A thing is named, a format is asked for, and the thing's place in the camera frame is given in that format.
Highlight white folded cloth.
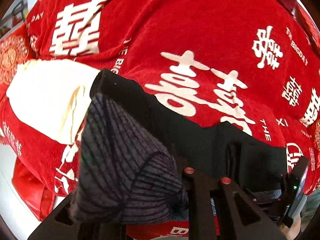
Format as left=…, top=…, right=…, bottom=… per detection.
left=6, top=59, right=99, bottom=145

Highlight red embroidered cushion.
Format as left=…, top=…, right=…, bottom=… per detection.
left=0, top=23, right=36, bottom=98

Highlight person's right hand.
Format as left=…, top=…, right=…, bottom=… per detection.
left=278, top=215, right=301, bottom=240

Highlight black pants with patterned lining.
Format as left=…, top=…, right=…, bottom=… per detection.
left=69, top=69, right=287, bottom=224

